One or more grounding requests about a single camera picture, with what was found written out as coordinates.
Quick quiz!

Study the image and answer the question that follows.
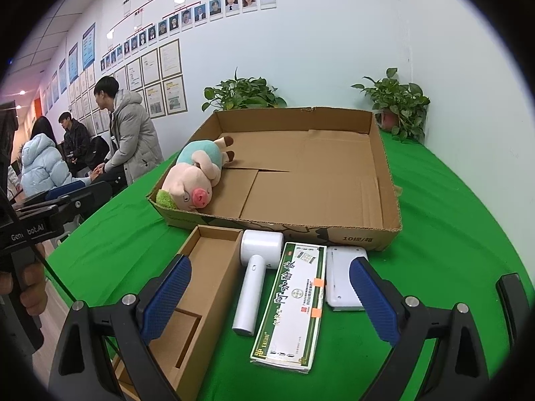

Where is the white handheld lint remover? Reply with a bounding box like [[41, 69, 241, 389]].
[[231, 230, 285, 337]]

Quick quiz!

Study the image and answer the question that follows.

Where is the leafy green potted plant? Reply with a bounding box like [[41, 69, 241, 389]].
[[202, 68, 288, 113]]

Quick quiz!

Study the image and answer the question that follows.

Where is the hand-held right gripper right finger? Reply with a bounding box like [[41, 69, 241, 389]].
[[350, 257, 491, 401]]

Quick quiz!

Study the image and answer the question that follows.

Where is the small narrow cardboard box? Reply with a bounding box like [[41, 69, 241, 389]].
[[113, 225, 245, 401]]

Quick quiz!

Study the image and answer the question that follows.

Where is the green and white medicine box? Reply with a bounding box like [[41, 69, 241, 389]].
[[250, 242, 327, 373]]

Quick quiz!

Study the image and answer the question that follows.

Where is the group of framed certificates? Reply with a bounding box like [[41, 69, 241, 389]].
[[42, 38, 187, 134]]

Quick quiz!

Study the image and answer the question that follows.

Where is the plush pig toy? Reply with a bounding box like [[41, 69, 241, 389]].
[[155, 135, 235, 211]]

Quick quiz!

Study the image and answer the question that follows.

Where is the white flat plastic device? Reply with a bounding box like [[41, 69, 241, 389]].
[[325, 246, 369, 312]]

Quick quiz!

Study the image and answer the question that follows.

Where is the large shallow cardboard box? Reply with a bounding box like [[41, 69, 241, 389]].
[[146, 106, 403, 252]]

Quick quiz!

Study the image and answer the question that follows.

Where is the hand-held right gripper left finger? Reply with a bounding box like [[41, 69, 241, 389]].
[[49, 254, 197, 401]]

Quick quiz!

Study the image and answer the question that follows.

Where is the potted plant in red pot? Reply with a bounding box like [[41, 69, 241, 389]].
[[351, 67, 431, 145]]

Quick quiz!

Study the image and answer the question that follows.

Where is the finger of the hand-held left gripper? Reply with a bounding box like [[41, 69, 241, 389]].
[[12, 180, 114, 228]]

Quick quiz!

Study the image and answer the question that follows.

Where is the person's left hand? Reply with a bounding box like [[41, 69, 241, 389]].
[[19, 259, 47, 316]]

